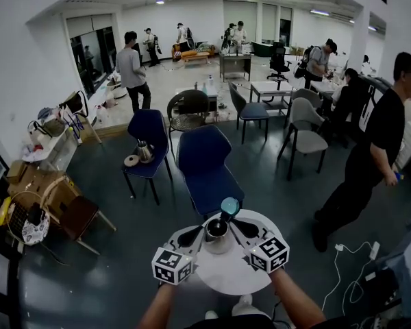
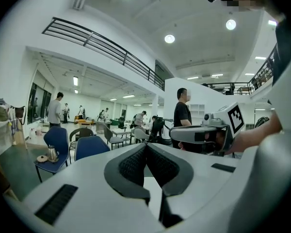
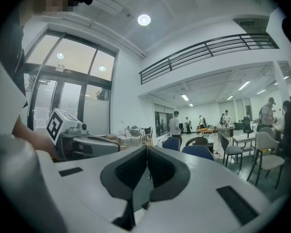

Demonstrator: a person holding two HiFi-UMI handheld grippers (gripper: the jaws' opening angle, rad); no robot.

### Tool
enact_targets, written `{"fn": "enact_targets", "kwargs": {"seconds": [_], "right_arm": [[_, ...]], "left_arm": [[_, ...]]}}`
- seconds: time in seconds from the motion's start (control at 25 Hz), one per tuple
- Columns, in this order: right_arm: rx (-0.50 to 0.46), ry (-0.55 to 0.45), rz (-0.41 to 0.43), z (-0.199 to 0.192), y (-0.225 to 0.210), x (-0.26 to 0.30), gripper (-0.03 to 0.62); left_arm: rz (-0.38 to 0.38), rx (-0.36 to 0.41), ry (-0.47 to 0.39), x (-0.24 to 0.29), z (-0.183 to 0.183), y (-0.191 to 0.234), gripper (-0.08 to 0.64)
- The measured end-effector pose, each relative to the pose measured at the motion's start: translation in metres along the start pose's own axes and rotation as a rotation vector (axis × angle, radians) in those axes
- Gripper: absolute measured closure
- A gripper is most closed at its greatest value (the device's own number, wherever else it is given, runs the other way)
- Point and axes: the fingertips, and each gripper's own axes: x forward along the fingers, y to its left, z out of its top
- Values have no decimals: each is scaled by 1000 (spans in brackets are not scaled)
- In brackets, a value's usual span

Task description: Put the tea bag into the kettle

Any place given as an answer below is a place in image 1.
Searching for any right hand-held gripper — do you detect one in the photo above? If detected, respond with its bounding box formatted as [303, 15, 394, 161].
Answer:
[229, 218, 290, 274]

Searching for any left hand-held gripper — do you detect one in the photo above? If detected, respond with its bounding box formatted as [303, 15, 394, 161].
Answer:
[151, 225, 206, 285]

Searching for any metal cup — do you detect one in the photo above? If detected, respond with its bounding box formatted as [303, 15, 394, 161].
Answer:
[202, 217, 236, 256]

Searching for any person's right forearm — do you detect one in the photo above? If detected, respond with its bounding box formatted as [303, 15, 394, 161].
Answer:
[270, 268, 327, 329]

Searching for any person's left forearm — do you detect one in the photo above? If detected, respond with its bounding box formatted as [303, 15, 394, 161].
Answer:
[136, 282, 183, 329]

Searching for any small wooden bench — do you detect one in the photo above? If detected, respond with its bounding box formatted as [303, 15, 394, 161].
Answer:
[183, 51, 210, 66]

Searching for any teal round lid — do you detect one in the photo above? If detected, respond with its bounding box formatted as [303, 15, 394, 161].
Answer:
[220, 197, 240, 222]

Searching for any blue padded chair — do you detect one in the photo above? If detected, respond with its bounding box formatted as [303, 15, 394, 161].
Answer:
[176, 124, 246, 221]
[122, 108, 174, 206]

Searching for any person's right white shoe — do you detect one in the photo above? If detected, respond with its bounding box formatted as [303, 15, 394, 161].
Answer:
[231, 293, 253, 317]

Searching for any person's black shirt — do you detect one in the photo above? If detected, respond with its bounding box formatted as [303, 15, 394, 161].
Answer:
[191, 313, 350, 329]

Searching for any steel kettle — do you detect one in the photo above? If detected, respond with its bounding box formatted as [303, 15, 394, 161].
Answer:
[136, 141, 155, 164]

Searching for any grey upholstered chair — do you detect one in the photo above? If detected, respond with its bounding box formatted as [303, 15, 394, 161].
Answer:
[290, 88, 325, 111]
[277, 97, 329, 181]

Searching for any brown seat wooden chair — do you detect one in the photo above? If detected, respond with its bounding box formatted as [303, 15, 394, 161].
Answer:
[40, 175, 118, 256]

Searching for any dark wicker chair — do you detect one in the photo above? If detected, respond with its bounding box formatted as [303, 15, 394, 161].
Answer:
[166, 89, 212, 150]

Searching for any dark blue dining chair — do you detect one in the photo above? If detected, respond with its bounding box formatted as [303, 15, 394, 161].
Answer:
[228, 80, 271, 145]

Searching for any white power strip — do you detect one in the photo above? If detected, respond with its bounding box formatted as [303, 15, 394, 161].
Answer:
[369, 241, 382, 262]

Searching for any white low table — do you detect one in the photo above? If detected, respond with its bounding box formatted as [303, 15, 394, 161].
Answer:
[175, 84, 220, 123]

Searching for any white square table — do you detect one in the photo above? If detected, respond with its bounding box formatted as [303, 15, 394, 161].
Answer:
[249, 80, 295, 111]

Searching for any white plastic jug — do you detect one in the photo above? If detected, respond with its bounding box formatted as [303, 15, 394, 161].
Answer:
[95, 104, 110, 123]

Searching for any white shelf unit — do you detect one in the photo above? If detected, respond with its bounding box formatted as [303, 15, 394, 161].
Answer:
[22, 125, 85, 173]

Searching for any grey metal desk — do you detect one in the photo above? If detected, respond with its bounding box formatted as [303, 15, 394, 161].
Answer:
[219, 52, 253, 82]

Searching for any white work table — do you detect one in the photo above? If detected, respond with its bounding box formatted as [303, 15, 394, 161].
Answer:
[310, 80, 340, 95]

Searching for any cardboard box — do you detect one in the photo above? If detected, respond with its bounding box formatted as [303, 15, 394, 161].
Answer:
[6, 159, 83, 215]

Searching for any white round stool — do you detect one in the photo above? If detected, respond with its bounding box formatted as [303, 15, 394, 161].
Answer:
[106, 80, 128, 99]

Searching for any black office chair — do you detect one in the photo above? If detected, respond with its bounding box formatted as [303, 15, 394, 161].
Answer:
[266, 41, 292, 82]

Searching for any black handbag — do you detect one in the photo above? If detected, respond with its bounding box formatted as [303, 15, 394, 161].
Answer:
[60, 90, 89, 119]

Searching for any orange sofa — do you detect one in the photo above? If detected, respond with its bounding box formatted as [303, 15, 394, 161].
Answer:
[172, 41, 216, 62]

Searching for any black cabinet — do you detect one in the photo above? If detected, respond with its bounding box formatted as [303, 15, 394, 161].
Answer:
[133, 42, 147, 70]

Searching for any glass sliding door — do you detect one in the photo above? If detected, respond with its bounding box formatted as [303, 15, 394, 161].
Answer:
[68, 25, 119, 97]

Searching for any white cable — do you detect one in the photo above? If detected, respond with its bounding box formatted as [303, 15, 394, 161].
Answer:
[321, 241, 374, 313]

